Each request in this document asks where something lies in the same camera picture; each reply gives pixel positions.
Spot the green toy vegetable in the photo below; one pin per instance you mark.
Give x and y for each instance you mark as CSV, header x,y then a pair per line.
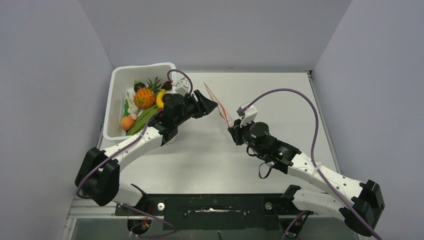
x,y
142,120

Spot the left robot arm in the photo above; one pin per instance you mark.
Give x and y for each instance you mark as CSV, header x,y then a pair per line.
x,y
98,178

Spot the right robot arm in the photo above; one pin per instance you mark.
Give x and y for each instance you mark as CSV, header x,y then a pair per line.
x,y
358,204

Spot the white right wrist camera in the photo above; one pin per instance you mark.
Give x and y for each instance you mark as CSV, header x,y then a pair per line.
x,y
247,113

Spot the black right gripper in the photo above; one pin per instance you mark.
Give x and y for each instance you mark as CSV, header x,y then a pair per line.
x,y
236,131

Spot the dark toy mangosteen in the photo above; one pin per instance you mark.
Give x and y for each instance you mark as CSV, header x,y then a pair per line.
x,y
138,85

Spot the clear zip top bag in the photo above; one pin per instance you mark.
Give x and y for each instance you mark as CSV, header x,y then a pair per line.
x,y
224,114

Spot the white plastic bin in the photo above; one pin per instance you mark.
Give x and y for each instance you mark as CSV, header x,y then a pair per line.
x,y
122,85

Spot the yellow toy banana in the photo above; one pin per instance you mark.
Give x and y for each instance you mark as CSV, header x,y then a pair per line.
x,y
159,98

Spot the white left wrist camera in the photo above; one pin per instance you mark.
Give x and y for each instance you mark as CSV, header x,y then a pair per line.
x,y
182,86

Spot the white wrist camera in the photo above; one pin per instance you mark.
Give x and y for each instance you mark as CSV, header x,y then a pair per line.
x,y
182,86
247,113

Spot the orange toy peach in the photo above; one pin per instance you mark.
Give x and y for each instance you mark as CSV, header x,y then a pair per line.
x,y
127,122

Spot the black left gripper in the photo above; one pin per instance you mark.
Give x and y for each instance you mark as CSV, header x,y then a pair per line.
x,y
205,105

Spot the orange toy pineapple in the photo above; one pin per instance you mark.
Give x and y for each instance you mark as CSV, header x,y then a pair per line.
x,y
146,97

